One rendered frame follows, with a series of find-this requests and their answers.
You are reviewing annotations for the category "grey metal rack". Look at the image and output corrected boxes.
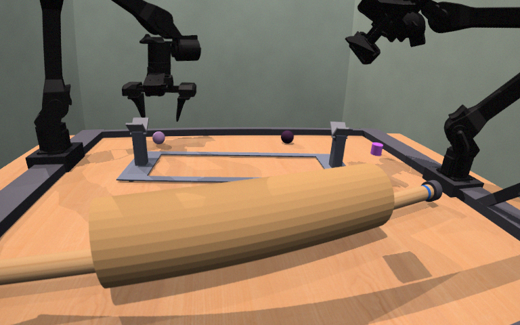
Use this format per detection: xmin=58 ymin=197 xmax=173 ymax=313
xmin=117 ymin=118 xmax=353 ymax=183

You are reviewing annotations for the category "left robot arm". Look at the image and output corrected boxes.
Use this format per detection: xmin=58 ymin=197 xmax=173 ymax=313
xmin=34 ymin=0 xmax=201 ymax=154

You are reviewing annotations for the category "brown round bar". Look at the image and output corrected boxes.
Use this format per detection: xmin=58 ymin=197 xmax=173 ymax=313
xmin=0 ymin=180 xmax=443 ymax=285

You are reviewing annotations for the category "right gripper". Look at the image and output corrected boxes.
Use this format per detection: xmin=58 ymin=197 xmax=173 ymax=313
xmin=345 ymin=0 xmax=429 ymax=64

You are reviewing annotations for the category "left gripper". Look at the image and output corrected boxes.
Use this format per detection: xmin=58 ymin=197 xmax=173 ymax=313
xmin=122 ymin=62 xmax=196 ymax=122

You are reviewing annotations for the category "tan paper roll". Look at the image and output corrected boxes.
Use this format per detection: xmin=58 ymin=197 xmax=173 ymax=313
xmin=89 ymin=163 xmax=395 ymax=288

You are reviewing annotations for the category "purple cylinder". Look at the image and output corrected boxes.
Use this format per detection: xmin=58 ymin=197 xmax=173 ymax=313
xmin=370 ymin=142 xmax=383 ymax=156

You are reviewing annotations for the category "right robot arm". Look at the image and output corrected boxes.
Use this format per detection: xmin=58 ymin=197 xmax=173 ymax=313
xmin=357 ymin=0 xmax=520 ymax=181

